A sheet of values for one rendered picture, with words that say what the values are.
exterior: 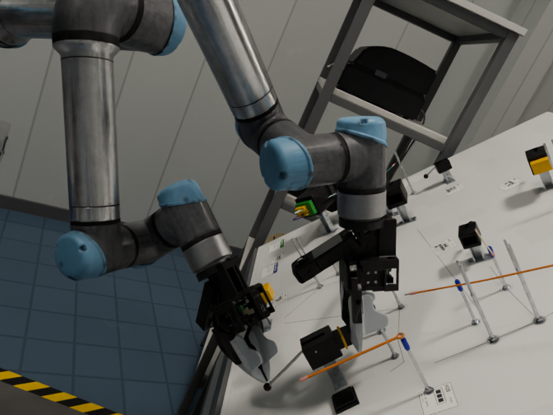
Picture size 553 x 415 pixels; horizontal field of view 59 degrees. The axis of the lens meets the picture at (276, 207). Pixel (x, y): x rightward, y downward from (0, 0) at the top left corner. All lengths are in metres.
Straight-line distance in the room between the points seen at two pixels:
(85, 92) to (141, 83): 2.33
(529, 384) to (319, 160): 0.40
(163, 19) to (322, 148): 0.37
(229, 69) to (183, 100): 2.44
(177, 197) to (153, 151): 2.41
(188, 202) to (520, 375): 0.55
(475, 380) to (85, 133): 0.66
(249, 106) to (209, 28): 0.13
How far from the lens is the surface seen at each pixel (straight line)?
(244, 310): 0.81
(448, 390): 0.78
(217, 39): 0.71
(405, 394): 0.81
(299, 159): 0.67
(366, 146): 0.72
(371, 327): 0.80
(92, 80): 0.79
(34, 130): 3.19
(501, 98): 3.94
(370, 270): 0.78
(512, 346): 0.82
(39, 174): 3.28
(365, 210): 0.74
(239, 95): 0.74
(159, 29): 0.90
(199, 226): 0.82
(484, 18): 1.73
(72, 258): 0.79
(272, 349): 0.85
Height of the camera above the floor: 1.52
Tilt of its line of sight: 17 degrees down
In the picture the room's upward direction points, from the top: 24 degrees clockwise
